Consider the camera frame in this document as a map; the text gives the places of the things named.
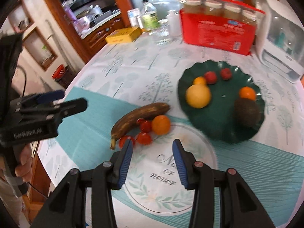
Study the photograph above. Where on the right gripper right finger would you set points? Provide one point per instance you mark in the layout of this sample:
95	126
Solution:
239	206

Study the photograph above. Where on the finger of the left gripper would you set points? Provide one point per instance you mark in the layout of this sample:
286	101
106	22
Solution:
51	110
33	100

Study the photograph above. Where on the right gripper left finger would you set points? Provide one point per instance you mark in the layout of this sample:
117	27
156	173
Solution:
65	207

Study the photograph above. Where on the overripe brown banana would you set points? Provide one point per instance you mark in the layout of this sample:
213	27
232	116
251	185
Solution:
129	121

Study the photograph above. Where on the cherry tomato top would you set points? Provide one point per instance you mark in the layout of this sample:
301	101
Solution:
140	120

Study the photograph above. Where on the cherry tomato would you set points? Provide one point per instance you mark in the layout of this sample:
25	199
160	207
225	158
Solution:
146	127
144	138
140	120

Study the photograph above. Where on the dark avocado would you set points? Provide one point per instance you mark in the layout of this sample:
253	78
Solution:
246	112

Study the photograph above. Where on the large yellow orange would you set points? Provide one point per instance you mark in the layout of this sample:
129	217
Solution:
198	96

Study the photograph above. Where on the small orange tangerine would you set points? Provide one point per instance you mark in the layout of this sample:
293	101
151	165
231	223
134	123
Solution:
200	80

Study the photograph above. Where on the person's left hand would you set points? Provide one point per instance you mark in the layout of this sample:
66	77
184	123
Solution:
23	170

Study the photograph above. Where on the red basket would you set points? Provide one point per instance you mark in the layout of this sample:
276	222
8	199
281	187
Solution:
59	72

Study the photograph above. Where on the tree pattern tablecloth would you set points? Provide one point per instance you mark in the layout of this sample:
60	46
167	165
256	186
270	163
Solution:
120	78

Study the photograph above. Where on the dark green leaf plate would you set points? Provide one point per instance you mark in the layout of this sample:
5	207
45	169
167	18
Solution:
216	120

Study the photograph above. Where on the wooden kitchen cabinet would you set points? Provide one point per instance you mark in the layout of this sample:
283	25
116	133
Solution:
87	23

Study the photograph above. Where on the yellow tin box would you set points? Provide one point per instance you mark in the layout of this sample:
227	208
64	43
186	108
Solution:
125	35

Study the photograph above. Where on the small metal tin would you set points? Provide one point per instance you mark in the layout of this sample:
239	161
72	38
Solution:
140	23

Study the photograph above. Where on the small card box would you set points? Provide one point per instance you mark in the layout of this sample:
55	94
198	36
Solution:
133	17

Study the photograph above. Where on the clear drinking glass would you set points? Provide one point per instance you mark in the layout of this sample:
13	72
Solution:
162	35

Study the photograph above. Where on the green label glass bottle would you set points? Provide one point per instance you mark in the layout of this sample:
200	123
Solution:
149	16

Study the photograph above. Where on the white squeeze bottle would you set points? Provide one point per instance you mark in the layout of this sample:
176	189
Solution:
174	21

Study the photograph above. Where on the red paper cup package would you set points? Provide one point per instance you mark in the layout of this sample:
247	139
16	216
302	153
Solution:
228	25

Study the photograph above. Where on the white countertop appliance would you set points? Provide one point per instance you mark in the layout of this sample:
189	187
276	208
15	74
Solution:
279	41

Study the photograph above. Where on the wooden wall niche frame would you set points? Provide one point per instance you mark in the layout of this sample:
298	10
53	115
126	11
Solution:
39	49

